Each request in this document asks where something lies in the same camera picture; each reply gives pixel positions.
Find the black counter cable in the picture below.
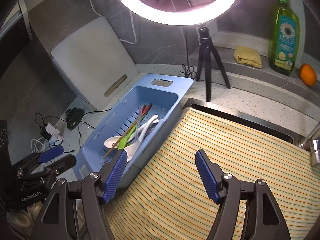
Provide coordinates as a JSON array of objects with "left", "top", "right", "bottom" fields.
[{"left": 79, "top": 108, "right": 113, "bottom": 141}]

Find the blue plastic drain basket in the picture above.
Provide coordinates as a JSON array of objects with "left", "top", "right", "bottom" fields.
[{"left": 75, "top": 74, "right": 194, "bottom": 189}]

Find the green plastic spoon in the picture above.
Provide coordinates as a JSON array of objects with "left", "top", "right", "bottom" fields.
[{"left": 117, "top": 112, "right": 148, "bottom": 149}]

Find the white power adapter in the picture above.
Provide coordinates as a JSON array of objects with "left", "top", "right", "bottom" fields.
[{"left": 46, "top": 122, "right": 62, "bottom": 138}]

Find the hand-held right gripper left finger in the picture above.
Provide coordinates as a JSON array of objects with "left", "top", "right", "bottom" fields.
[{"left": 32, "top": 149, "right": 128, "bottom": 240}]

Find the black power adapter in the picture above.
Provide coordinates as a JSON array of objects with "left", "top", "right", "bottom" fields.
[{"left": 40, "top": 127, "right": 52, "bottom": 140}]

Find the yellow sponge cloth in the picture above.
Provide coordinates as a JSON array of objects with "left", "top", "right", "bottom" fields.
[{"left": 234, "top": 45, "right": 263, "bottom": 69}]

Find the white coiled cable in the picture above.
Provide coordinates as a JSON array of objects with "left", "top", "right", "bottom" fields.
[{"left": 30, "top": 137, "right": 64, "bottom": 154}]

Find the white ceramic spoon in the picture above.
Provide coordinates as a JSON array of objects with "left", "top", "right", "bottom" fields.
[
  {"left": 123, "top": 114, "right": 160, "bottom": 162},
  {"left": 104, "top": 135, "right": 125, "bottom": 149},
  {"left": 136, "top": 119, "right": 161, "bottom": 143}
]

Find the person's left hand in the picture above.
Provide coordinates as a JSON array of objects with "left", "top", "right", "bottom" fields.
[{"left": 6, "top": 200, "right": 44, "bottom": 233}]

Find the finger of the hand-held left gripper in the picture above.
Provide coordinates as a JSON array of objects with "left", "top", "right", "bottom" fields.
[
  {"left": 15, "top": 146, "right": 63, "bottom": 178},
  {"left": 41, "top": 154, "right": 77, "bottom": 181}
]

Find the white cutting board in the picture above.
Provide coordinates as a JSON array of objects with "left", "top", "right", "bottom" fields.
[{"left": 51, "top": 16, "right": 140, "bottom": 104}]

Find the white wall cable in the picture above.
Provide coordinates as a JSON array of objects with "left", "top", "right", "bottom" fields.
[{"left": 84, "top": 0, "right": 137, "bottom": 45}]

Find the orange fruit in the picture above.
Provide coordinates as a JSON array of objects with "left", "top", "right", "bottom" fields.
[{"left": 299, "top": 63, "right": 317, "bottom": 87}]

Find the black plastic clamp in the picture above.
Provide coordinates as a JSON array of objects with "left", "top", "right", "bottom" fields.
[{"left": 65, "top": 107, "right": 85, "bottom": 131}]

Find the red-tipped wooden chopstick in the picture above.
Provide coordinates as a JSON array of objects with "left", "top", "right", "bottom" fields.
[
  {"left": 129, "top": 104, "right": 153, "bottom": 133},
  {"left": 102, "top": 105, "right": 153, "bottom": 159},
  {"left": 120, "top": 104, "right": 147, "bottom": 141},
  {"left": 125, "top": 104, "right": 150, "bottom": 136}
]

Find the steel sink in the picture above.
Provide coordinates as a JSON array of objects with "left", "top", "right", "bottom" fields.
[{"left": 182, "top": 97, "right": 302, "bottom": 146}]

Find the black ring light cable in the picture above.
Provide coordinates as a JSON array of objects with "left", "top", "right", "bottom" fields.
[{"left": 179, "top": 27, "right": 198, "bottom": 79}]

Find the green dish soap bottle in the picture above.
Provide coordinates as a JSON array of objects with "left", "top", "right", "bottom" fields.
[{"left": 268, "top": 0, "right": 300, "bottom": 76}]

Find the black tripod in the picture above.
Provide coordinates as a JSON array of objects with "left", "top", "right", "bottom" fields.
[{"left": 195, "top": 24, "right": 231, "bottom": 103}]

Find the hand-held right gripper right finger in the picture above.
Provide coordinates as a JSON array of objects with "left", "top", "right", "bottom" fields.
[{"left": 195, "top": 149, "right": 292, "bottom": 240}]

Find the chrome faucet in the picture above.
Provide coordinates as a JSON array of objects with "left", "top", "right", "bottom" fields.
[{"left": 298, "top": 121, "right": 320, "bottom": 168}]

